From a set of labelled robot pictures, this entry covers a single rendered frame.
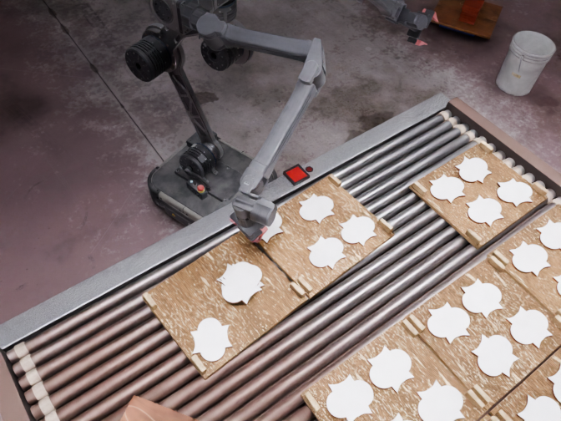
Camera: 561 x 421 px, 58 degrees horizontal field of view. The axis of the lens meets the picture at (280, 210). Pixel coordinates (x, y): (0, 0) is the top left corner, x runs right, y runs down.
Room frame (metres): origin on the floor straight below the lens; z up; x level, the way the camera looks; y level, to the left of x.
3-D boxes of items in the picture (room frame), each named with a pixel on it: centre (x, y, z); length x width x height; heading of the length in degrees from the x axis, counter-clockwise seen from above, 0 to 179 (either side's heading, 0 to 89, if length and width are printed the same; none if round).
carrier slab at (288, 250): (1.05, -0.15, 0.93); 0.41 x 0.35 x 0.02; 133
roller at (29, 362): (1.11, 0.00, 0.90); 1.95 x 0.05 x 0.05; 130
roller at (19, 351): (1.15, 0.03, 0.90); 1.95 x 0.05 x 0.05; 130
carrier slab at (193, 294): (0.76, 0.16, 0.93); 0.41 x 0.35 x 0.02; 134
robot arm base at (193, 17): (1.52, 0.33, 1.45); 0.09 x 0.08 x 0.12; 148
